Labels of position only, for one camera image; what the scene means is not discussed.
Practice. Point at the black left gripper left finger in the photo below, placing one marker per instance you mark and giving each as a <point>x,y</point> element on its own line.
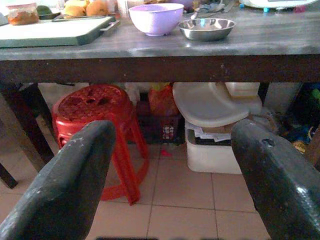
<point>62,185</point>

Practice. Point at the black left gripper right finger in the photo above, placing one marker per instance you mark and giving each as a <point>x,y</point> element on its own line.
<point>277,180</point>

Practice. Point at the white plastic bin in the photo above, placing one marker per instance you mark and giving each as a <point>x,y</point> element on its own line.
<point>210,157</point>

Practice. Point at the red plastic stool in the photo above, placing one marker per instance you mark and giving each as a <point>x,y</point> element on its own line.
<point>100,105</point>

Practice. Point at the white plastic container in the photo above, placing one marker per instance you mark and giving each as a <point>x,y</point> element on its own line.
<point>243,96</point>

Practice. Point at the dark plastic crate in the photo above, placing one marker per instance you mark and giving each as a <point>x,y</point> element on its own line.
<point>160,128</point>

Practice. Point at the red plastic bag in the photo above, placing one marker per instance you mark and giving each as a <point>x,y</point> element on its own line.
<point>162,100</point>

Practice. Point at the white cutting board green rim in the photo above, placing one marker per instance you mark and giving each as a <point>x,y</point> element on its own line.
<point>51,32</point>

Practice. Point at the dark wooden table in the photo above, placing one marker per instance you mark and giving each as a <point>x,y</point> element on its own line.
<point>160,57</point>

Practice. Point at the stainless steel bowl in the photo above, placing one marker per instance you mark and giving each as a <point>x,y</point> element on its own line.
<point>206,29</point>

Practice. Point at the dark green avocado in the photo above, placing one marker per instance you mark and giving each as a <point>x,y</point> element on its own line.
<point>44,11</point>

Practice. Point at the glass jar with orange preserve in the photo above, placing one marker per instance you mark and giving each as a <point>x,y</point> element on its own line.
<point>22,13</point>

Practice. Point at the yellow fruit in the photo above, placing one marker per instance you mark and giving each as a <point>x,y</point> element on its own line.
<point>74,9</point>

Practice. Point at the white kitchen appliance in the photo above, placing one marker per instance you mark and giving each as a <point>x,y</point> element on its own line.
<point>277,3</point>

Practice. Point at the orange fruit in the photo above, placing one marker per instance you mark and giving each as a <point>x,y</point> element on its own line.
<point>97,8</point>

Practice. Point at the purple plastic bowl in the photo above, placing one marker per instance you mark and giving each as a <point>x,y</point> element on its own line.
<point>156,18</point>

